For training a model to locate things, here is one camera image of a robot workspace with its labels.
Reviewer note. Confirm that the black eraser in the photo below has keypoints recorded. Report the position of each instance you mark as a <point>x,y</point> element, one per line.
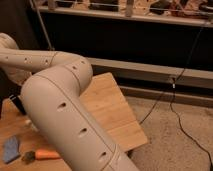
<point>17,102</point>

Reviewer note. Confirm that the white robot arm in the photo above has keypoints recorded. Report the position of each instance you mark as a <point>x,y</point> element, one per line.
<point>50,97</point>

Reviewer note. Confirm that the orange toy carrot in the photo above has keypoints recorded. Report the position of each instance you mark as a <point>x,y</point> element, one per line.
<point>40,154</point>

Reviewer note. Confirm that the blue cloth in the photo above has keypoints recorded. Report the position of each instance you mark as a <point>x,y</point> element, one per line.
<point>11,149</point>

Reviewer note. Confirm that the white shelf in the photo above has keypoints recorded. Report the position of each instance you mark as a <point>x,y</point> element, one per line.
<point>50,6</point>

